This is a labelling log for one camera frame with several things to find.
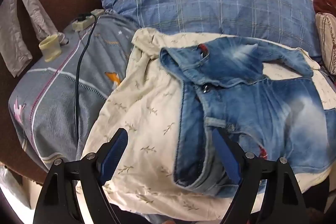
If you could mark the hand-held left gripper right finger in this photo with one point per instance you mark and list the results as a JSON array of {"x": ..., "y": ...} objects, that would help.
[{"x": 226, "y": 157}]

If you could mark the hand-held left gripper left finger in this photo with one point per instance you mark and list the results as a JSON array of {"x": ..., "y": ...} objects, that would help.
[{"x": 113, "y": 154}]

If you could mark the blue denim pants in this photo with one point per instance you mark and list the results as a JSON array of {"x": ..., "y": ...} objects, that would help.
[{"x": 249, "y": 108}]

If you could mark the cream leaf-print cloth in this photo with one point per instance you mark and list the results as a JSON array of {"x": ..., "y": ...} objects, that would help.
[{"x": 147, "y": 113}]

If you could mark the grey star-print quilt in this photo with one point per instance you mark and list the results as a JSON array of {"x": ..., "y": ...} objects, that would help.
[{"x": 52, "y": 98}]

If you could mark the white plastic bag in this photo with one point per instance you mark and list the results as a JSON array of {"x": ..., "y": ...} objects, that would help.
[{"x": 13, "y": 187}]

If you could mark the beige plastic cup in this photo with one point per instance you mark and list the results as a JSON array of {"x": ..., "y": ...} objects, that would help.
[{"x": 50, "y": 48}]

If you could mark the beige power strip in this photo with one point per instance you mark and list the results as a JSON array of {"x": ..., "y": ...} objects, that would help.
[{"x": 80, "y": 25}]

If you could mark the striped floral pillow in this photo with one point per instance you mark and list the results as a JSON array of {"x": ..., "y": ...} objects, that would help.
[{"x": 328, "y": 43}]

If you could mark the grey hanging cloth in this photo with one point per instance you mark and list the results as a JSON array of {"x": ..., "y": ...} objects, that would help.
[{"x": 10, "y": 37}]

